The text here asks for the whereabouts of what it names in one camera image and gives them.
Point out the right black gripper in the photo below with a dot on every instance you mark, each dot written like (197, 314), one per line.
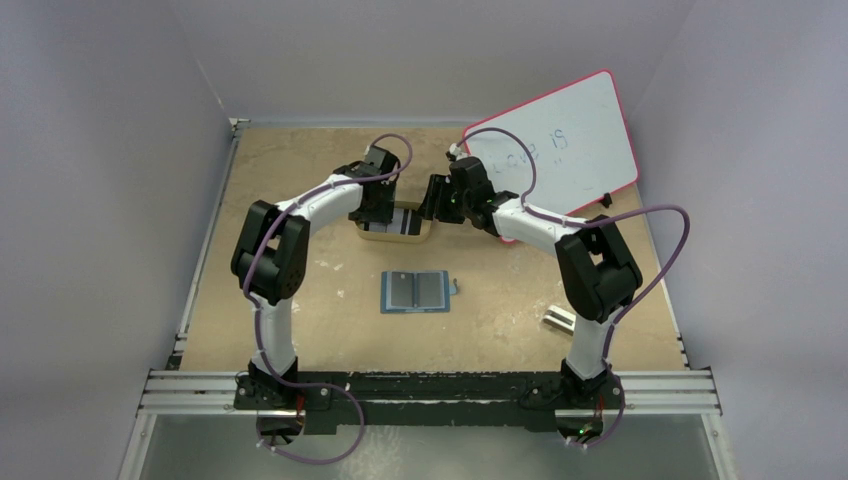
(442, 198)

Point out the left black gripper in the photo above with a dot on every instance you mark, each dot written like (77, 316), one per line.
(383, 214)

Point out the tan oval tray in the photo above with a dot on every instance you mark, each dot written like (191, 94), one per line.
(393, 238)

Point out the credit cards stack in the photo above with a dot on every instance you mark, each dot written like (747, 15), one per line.
(405, 222)

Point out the white grey credit card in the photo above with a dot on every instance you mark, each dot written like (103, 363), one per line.
(401, 290)

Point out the blue card holder wallet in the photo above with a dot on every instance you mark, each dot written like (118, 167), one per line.
(450, 290)

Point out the grey striped credit card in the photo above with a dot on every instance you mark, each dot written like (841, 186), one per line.
(430, 290)

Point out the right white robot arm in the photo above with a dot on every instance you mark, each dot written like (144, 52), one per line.
(599, 274)

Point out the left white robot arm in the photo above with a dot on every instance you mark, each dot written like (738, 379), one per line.
(270, 262)

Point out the pink framed whiteboard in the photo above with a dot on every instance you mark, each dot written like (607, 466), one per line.
(563, 150)

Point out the white black eraser block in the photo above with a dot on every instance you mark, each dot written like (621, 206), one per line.
(560, 319)

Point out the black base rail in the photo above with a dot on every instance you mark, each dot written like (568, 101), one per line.
(537, 401)

